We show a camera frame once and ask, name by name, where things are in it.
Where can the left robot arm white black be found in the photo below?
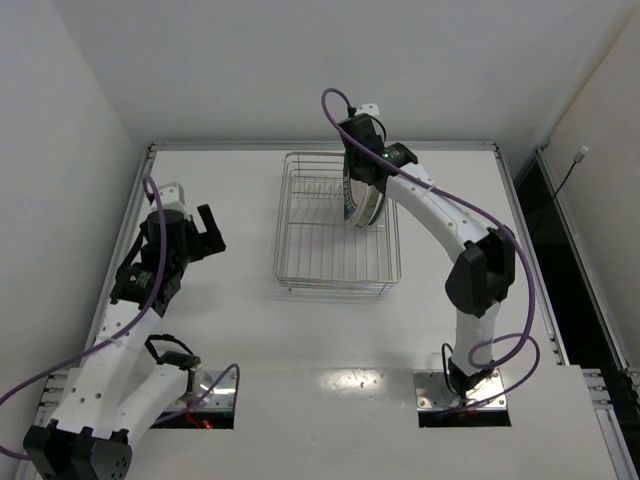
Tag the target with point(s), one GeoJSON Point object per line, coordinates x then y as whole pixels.
{"type": "Point", "coordinates": [93, 431]}

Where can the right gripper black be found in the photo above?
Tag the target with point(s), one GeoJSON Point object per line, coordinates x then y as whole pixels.
{"type": "Point", "coordinates": [362, 170]}

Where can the green red rimmed plate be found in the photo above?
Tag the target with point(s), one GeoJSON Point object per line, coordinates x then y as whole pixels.
{"type": "Point", "coordinates": [360, 193]}
{"type": "Point", "coordinates": [349, 206]}

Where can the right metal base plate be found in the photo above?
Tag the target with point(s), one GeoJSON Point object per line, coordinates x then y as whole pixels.
{"type": "Point", "coordinates": [432, 394]}

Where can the small blue patterned plate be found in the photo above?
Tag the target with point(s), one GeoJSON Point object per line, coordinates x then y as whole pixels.
{"type": "Point", "coordinates": [385, 207]}

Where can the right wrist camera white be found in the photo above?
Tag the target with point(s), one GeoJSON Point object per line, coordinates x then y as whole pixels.
{"type": "Point", "coordinates": [370, 109]}

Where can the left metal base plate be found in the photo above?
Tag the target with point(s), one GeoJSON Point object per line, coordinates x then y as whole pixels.
{"type": "Point", "coordinates": [214, 391]}

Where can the white plate with grey rim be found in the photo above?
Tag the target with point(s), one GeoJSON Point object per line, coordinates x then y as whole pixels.
{"type": "Point", "coordinates": [373, 208]}

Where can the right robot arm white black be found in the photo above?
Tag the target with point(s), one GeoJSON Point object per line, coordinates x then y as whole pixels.
{"type": "Point", "coordinates": [483, 258]}

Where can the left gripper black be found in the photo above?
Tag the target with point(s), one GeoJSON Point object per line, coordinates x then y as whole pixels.
{"type": "Point", "coordinates": [198, 240]}

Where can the metal wire dish rack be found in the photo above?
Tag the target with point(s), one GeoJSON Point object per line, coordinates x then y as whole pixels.
{"type": "Point", "coordinates": [315, 249]}

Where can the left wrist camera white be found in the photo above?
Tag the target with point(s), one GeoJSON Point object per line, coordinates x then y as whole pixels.
{"type": "Point", "coordinates": [172, 197]}

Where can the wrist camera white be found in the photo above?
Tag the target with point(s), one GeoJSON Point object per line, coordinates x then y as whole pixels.
{"type": "Point", "coordinates": [370, 109]}
{"type": "Point", "coordinates": [172, 197]}

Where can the metal base plate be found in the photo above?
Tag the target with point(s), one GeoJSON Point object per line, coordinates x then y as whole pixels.
{"type": "Point", "coordinates": [432, 394]}
{"type": "Point", "coordinates": [214, 391]}

